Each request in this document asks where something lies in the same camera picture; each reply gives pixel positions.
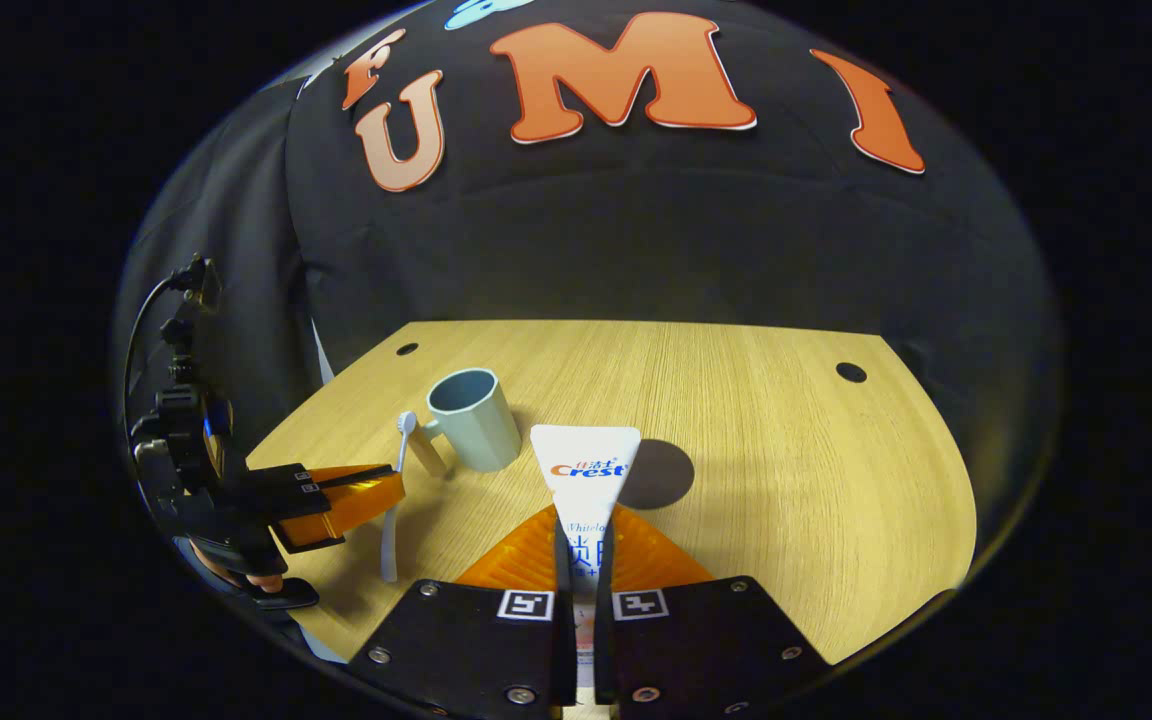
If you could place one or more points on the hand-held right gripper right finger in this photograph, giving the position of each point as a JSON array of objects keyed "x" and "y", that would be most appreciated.
[{"x": 606, "y": 650}]

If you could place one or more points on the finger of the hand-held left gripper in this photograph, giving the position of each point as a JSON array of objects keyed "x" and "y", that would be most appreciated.
[
  {"x": 346, "y": 510},
  {"x": 311, "y": 474}
]

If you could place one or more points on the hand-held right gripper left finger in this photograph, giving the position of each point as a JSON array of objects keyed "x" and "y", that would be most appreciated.
[{"x": 562, "y": 650}]

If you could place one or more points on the white toothbrush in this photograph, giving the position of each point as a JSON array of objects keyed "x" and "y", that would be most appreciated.
[{"x": 389, "y": 550}]

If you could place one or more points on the dark round coaster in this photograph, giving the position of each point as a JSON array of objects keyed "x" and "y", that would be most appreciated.
[{"x": 666, "y": 480}]

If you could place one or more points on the white toothpaste tube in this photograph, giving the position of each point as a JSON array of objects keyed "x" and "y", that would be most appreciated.
[{"x": 586, "y": 450}]

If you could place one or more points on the plain black cloth panel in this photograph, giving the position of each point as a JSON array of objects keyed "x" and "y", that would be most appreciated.
[{"x": 236, "y": 250}]

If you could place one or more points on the black backdrop cloth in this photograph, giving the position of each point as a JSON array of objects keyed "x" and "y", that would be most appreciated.
[{"x": 636, "y": 230}]

